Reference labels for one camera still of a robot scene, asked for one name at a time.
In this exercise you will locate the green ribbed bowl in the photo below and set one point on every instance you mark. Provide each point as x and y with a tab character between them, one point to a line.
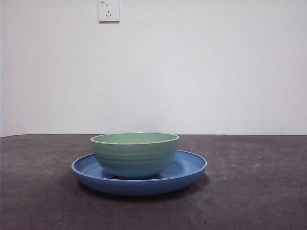
134	158

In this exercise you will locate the blue plate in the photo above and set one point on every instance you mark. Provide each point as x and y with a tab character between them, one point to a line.
139	188

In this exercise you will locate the white wall socket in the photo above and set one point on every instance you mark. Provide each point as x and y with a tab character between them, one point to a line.
109	14

